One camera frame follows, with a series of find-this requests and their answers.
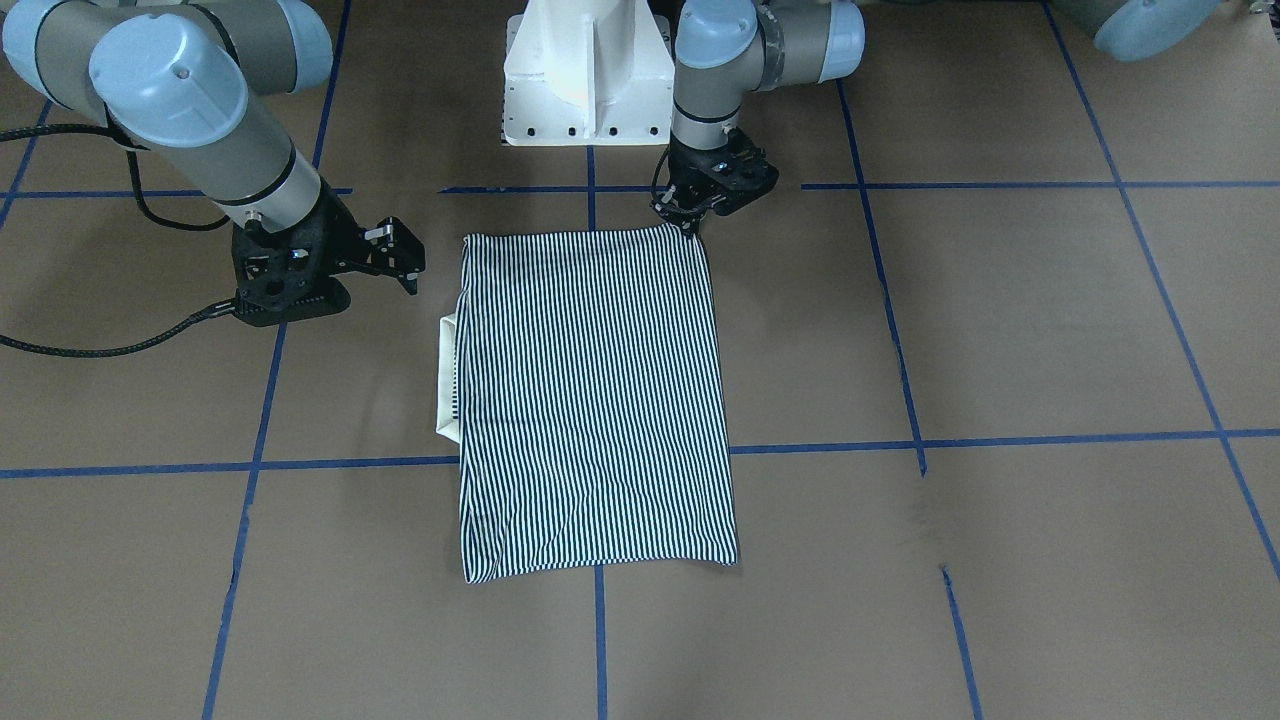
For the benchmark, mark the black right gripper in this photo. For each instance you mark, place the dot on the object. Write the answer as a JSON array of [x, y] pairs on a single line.
[[334, 232]]

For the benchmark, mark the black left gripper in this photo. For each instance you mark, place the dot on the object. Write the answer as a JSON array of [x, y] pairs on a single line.
[[684, 199]]

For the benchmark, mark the navy white striped polo shirt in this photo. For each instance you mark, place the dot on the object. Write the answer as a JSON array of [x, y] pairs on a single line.
[[581, 378]]

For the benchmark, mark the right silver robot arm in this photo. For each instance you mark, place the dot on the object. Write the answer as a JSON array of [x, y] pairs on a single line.
[[186, 81]]

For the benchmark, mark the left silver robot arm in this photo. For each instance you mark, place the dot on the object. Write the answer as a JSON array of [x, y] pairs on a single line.
[[725, 50]]

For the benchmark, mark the brown paper table cover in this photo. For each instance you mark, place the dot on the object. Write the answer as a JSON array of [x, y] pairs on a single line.
[[1000, 368]]

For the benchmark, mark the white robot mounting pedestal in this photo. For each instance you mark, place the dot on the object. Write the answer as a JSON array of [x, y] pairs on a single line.
[[583, 73]]

